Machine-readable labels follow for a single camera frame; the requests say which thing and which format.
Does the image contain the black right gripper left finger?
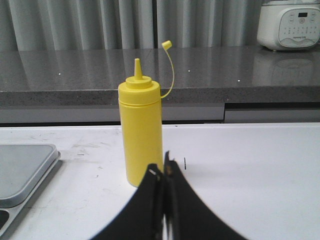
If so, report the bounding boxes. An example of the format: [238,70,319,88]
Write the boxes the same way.
[92,163,164,240]

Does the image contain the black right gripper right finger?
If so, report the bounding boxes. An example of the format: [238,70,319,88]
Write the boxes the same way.
[164,151,245,240]

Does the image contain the yellow squeeze bottle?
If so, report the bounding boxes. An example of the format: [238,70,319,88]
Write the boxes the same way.
[117,39,175,187]

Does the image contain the silver digital kitchen scale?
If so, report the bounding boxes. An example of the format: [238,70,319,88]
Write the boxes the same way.
[0,144,61,240]

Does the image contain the grey stone counter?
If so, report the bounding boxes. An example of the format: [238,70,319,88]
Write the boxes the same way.
[0,45,320,126]

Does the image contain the white rice cooker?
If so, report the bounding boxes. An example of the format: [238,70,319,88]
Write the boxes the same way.
[256,0,320,51]

